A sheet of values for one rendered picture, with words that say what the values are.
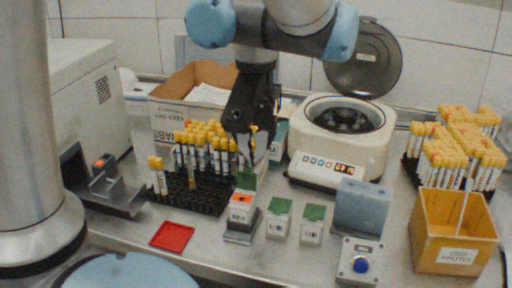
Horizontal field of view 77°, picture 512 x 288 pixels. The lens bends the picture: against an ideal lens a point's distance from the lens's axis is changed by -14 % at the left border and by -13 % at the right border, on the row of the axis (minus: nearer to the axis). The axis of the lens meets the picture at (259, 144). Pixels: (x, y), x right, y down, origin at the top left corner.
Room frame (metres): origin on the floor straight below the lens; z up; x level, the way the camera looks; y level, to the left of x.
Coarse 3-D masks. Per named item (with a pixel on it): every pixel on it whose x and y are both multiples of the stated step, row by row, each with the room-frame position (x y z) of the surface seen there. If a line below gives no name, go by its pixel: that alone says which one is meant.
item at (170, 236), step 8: (168, 224) 0.53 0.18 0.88; (176, 224) 0.53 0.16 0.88; (160, 232) 0.51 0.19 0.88; (168, 232) 0.51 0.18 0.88; (176, 232) 0.51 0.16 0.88; (184, 232) 0.51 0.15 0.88; (192, 232) 0.51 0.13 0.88; (152, 240) 0.48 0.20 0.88; (160, 240) 0.49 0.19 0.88; (168, 240) 0.49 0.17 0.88; (176, 240) 0.49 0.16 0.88; (184, 240) 0.48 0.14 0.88; (160, 248) 0.47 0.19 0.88; (168, 248) 0.46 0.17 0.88; (176, 248) 0.47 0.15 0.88
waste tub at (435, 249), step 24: (432, 192) 0.52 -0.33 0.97; (456, 192) 0.51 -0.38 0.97; (432, 216) 0.51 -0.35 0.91; (456, 216) 0.50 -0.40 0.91; (480, 216) 0.46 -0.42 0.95; (432, 240) 0.40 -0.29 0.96; (456, 240) 0.39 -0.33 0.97; (480, 240) 0.38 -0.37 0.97; (432, 264) 0.39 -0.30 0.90; (456, 264) 0.38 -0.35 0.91; (480, 264) 0.37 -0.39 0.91
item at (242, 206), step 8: (240, 192) 0.54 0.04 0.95; (248, 192) 0.54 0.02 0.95; (256, 192) 0.54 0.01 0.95; (232, 200) 0.52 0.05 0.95; (240, 200) 0.53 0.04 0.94; (248, 200) 0.52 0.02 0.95; (256, 200) 0.54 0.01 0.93; (232, 208) 0.51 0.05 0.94; (240, 208) 0.51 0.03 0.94; (248, 208) 0.51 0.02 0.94; (256, 208) 0.54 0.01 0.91; (232, 216) 0.51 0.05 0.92; (240, 216) 0.51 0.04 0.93; (248, 216) 0.50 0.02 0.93
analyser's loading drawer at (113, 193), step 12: (72, 180) 0.62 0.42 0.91; (84, 180) 0.62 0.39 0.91; (96, 180) 0.58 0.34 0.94; (108, 180) 0.61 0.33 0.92; (120, 180) 0.59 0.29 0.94; (84, 192) 0.58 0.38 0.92; (96, 192) 0.57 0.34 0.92; (108, 192) 0.55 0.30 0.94; (120, 192) 0.58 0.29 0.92; (132, 192) 0.58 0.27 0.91; (144, 192) 0.58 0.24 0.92; (108, 204) 0.55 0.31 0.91; (120, 204) 0.54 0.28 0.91; (132, 204) 0.54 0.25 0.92; (132, 216) 0.53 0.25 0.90
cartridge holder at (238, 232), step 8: (256, 216) 0.53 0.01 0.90; (232, 224) 0.51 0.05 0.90; (240, 224) 0.50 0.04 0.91; (248, 224) 0.50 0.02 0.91; (256, 224) 0.52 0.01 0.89; (224, 232) 0.50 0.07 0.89; (232, 232) 0.50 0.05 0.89; (240, 232) 0.50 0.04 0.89; (248, 232) 0.50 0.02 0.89; (232, 240) 0.49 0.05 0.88; (240, 240) 0.48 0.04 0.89; (248, 240) 0.48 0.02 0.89
